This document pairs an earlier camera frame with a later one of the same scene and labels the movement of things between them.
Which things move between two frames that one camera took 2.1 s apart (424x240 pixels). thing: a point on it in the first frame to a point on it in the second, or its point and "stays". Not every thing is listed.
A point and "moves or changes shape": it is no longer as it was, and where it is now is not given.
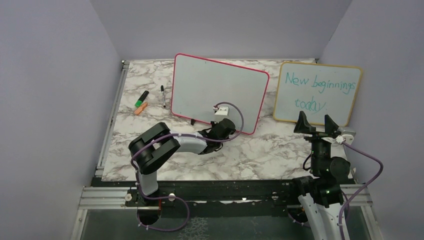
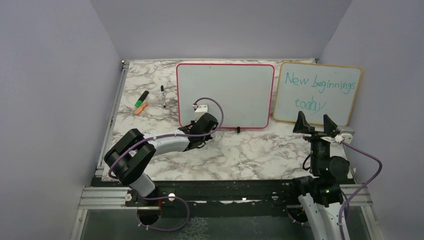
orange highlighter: x=140 y=109 stays
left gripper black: x=213 y=124 to x=208 y=137
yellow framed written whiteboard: x=317 y=90 stays
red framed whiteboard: x=198 y=84 moves or changes shape
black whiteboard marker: x=162 y=88 stays
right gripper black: x=330 y=126 stays
